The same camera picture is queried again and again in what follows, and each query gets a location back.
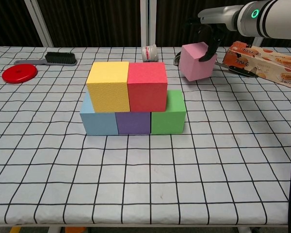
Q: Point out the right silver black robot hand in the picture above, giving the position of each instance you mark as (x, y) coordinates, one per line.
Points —
(218, 14)

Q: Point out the pink foam cube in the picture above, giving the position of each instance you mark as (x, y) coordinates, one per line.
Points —
(194, 64)

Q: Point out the red foam cube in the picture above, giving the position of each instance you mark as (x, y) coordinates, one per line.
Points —
(148, 89)

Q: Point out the green foam cube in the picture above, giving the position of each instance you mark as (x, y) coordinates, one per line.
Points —
(168, 121)

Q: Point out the yellow foam cube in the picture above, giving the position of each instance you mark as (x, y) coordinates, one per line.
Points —
(109, 89)

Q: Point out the purple foam cube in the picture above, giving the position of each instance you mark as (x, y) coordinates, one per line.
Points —
(133, 122)

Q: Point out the blue foam cube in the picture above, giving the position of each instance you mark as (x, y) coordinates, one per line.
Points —
(99, 123)

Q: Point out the orange biscuit box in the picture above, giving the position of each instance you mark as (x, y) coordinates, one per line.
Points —
(257, 63)

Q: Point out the small white jar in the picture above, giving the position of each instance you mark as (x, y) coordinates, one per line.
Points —
(149, 53)

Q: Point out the black pleated curtain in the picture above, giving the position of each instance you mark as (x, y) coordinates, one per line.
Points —
(87, 21)

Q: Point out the white black grid tablecloth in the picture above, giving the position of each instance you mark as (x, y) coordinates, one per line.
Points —
(145, 182)

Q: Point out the red round plastic disc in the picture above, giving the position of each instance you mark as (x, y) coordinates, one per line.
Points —
(19, 74)

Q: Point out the white slanted frame post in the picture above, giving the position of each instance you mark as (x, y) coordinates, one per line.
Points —
(259, 41)
(38, 26)

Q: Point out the white upright frame post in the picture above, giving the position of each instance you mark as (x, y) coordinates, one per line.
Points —
(145, 24)

